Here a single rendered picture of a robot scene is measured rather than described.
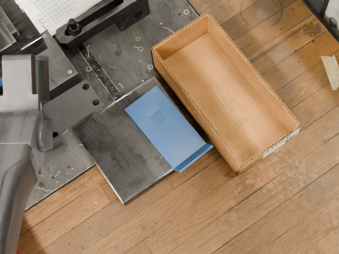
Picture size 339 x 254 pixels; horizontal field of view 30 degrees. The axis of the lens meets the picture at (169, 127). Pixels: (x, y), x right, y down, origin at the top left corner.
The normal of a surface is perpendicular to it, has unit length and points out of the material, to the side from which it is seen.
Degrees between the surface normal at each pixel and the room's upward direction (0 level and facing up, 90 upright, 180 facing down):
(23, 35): 0
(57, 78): 0
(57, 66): 0
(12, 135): 23
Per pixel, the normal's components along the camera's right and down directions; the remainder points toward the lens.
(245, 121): -0.05, -0.33
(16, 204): 0.99, -0.07
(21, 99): -0.04, 0.02
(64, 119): 0.18, 0.01
